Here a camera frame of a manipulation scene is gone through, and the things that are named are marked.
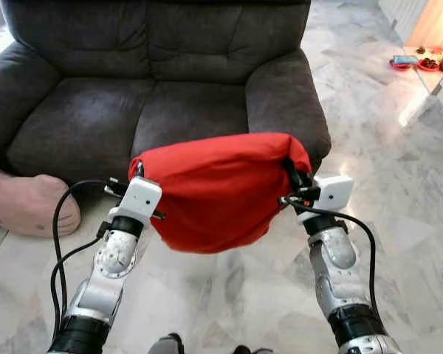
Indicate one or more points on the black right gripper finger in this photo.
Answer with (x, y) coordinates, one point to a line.
(291, 171)

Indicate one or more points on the red square pillow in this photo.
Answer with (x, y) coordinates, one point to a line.
(214, 192)

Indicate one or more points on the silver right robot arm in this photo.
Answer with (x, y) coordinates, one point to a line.
(336, 258)

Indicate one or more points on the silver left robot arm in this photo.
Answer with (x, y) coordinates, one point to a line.
(114, 254)

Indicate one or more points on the grey-brown fabric sofa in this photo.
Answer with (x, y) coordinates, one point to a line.
(170, 74)

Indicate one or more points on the pale pink pillow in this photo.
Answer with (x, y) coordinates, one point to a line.
(29, 206)

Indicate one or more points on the red bowl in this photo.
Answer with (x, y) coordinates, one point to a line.
(403, 64)
(430, 65)

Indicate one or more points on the robot right leg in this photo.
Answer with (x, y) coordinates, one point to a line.
(251, 350)

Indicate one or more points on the robot leg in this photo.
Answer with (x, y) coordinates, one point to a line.
(251, 350)
(166, 345)

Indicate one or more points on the robot left leg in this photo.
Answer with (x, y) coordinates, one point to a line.
(166, 345)

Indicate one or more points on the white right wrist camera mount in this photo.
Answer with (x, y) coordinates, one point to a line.
(334, 193)

